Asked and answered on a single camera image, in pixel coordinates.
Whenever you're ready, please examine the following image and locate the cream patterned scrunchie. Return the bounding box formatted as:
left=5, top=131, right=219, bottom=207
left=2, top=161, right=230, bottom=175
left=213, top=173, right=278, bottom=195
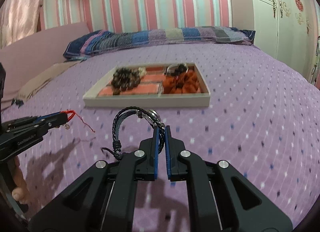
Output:
left=138, top=67, right=147, bottom=78

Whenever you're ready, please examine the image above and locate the brown wooden bead bracelet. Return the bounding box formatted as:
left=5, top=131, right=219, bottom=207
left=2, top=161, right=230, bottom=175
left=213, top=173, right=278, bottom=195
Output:
left=110, top=66, right=142, bottom=95

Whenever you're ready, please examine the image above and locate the white wardrobe with decals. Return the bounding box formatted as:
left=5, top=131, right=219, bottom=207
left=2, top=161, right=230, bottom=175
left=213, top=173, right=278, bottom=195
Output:
left=252, top=0, right=318, bottom=80

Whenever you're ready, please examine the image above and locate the pink bed headboard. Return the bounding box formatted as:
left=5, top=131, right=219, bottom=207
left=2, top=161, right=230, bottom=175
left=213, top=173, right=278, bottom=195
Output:
left=1, top=22, right=89, bottom=108

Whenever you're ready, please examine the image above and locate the beige folded cloth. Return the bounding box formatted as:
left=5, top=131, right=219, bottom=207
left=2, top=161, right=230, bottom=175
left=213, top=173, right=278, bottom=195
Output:
left=15, top=60, right=81, bottom=102

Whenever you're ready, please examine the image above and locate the red string charm bracelet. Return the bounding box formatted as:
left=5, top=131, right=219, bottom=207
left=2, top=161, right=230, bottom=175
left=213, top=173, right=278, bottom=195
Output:
left=63, top=109, right=96, bottom=134

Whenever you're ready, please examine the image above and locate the pink curtain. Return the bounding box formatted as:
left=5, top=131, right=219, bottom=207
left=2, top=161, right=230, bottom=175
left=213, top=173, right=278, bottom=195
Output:
left=1, top=0, right=42, bottom=48

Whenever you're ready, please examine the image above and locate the small black object on bed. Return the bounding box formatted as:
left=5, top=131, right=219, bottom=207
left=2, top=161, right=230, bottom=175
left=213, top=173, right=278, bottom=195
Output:
left=11, top=99, right=24, bottom=108

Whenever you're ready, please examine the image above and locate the silver bangle with black tie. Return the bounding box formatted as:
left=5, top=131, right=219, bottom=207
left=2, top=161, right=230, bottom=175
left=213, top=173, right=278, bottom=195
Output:
left=164, top=64, right=189, bottom=76

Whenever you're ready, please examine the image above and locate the white shallow jewelry tray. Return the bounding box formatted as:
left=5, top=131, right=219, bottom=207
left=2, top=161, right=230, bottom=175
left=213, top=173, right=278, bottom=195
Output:
left=83, top=62, right=210, bottom=109

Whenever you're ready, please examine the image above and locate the person's left hand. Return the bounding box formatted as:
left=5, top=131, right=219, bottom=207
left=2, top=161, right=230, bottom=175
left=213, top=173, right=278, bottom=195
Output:
left=11, top=156, right=30, bottom=204

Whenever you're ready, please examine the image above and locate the purple diamond pattern bedspread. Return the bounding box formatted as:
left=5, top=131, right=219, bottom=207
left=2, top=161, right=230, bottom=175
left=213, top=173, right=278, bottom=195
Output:
left=2, top=43, right=319, bottom=225

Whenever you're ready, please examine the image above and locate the rust orange fabric scrunchie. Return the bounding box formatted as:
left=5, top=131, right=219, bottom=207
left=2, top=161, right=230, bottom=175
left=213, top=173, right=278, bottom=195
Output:
left=162, top=70, right=200, bottom=94

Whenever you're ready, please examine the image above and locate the black braided leather watch bracelet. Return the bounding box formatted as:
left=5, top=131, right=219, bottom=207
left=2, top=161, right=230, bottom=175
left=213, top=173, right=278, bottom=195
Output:
left=101, top=106, right=166, bottom=161

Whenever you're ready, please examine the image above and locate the blue purple patchwork pillow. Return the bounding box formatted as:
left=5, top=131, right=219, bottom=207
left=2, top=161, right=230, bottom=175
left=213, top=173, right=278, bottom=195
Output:
left=63, top=26, right=256, bottom=61

